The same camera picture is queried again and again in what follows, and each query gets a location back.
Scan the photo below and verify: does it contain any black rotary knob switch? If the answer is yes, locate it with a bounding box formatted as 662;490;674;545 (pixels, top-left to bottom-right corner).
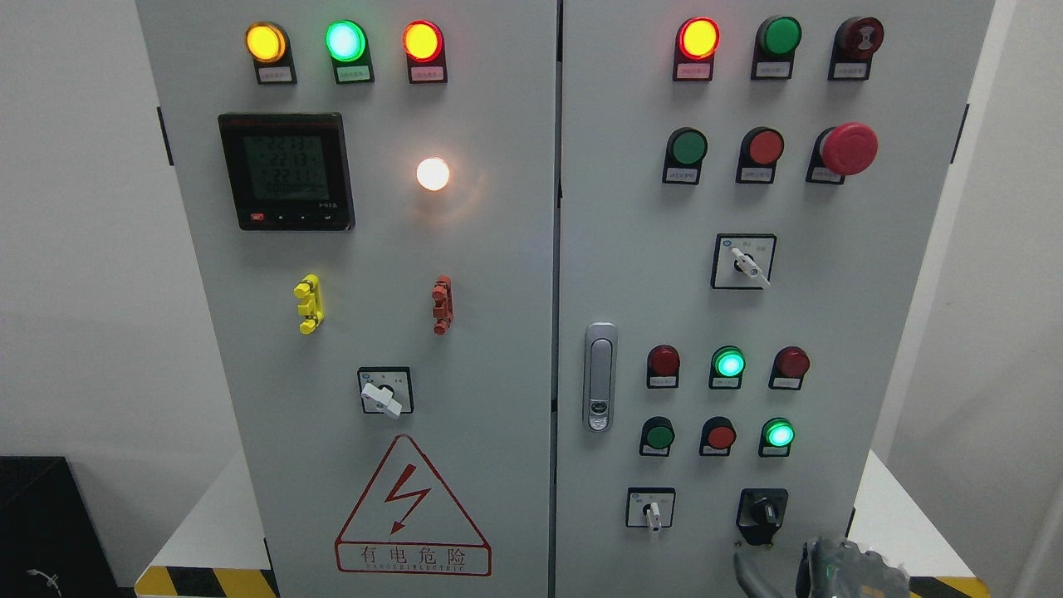
736;488;789;547

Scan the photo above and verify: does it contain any red terminal connector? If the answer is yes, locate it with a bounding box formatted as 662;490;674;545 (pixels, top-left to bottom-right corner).
431;275;454;336

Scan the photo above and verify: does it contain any dark red indicator light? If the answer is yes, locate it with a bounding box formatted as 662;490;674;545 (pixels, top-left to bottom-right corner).
646;345;681;389

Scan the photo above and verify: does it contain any white glowing indicator light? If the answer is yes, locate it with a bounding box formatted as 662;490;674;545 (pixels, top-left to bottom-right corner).
415;156;451;192

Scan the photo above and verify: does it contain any green push button lower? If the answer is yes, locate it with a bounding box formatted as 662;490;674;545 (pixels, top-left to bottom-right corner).
639;416;675;457

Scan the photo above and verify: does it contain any green push button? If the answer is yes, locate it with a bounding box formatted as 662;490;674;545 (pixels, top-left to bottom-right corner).
750;15;802;81
639;416;675;457

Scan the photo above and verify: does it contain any grey left cabinet door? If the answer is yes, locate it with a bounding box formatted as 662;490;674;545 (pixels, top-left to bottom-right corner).
137;1;559;597

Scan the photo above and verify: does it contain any grey cabinet door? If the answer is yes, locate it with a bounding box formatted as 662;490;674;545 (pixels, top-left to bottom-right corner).
555;1;994;597
137;1;559;597

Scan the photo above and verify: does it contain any green lit indicator middle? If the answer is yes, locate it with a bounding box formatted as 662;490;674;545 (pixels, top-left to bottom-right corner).
709;346;747;390

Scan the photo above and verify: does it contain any green push button second row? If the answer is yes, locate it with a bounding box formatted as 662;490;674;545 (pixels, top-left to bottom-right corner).
661;126;708;185

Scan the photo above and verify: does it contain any yellow terminal connector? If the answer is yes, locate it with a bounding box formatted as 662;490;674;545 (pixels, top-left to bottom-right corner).
293;273;324;336

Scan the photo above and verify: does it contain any red push button lower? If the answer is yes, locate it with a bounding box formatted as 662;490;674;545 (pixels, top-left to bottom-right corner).
698;416;737;457

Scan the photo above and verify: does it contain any grey right cabinet door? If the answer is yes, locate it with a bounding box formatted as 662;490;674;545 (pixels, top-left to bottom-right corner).
555;1;994;597

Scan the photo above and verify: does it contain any red electric hazard warning sticker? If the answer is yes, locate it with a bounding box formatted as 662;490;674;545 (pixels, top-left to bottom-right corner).
335;433;492;576

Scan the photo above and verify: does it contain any red indicator light right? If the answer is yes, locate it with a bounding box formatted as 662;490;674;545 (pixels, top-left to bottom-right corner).
767;346;811;390

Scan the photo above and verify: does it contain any red push button second row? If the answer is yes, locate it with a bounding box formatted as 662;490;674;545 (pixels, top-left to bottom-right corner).
733;126;784;184

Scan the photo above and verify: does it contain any black digital power meter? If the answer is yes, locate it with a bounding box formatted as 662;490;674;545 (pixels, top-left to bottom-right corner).
218;112;355;230

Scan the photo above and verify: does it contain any red-orange indicator light left door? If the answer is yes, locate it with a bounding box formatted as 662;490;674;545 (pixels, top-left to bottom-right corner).
403;19;448;84

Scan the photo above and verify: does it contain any green illuminated button lower right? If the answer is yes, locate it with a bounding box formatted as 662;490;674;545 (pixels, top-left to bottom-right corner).
758;417;795;458

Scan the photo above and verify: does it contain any red lit indicator right door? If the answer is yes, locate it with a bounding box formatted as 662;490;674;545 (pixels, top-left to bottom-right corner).
673;16;720;82

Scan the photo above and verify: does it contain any green indicator light top left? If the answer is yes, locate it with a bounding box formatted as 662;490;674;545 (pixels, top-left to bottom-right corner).
324;19;375;85

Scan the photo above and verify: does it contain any red emergency stop button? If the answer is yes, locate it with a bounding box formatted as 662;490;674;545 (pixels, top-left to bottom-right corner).
806;121;879;185

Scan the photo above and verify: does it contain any green push button top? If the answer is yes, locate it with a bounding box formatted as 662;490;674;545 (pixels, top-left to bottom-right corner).
750;15;802;81

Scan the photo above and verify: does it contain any yellow indicator light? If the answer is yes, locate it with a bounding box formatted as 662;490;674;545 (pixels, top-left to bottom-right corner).
244;22;297;85

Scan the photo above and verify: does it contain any dark red buzzer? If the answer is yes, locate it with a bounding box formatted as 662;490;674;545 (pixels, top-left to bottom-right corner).
828;17;884;81

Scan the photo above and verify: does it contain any white platform with hazard stripes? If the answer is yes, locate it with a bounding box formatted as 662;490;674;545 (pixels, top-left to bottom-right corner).
133;452;990;597

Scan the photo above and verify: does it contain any black box lower left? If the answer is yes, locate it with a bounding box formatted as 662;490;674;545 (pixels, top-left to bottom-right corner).
1;457;120;597

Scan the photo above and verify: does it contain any silver door lock handle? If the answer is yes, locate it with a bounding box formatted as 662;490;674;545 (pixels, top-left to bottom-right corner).
583;321;618;432

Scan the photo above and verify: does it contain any white selector switch left door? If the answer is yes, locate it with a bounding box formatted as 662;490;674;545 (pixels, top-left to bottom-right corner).
357;366;415;420

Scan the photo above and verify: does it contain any white selector switch upper right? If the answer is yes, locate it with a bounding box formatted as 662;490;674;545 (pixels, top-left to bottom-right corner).
710;233;777;289

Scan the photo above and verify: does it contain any white selector switch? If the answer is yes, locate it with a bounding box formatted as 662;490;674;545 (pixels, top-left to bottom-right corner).
710;233;777;289
624;486;677;542

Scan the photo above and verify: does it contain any white selector switch lower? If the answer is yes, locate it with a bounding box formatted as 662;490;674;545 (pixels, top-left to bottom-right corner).
624;486;677;542

